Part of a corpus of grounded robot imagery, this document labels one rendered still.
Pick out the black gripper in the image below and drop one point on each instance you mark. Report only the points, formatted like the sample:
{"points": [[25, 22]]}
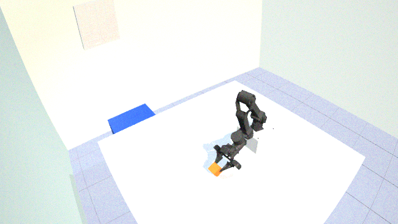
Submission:
{"points": [[231, 158]]}

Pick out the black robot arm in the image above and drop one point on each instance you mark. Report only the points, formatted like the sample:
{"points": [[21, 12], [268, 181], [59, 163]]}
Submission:
{"points": [[246, 130]]}

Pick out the orange block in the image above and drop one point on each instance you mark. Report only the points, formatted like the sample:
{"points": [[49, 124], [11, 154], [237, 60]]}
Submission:
{"points": [[215, 169]]}

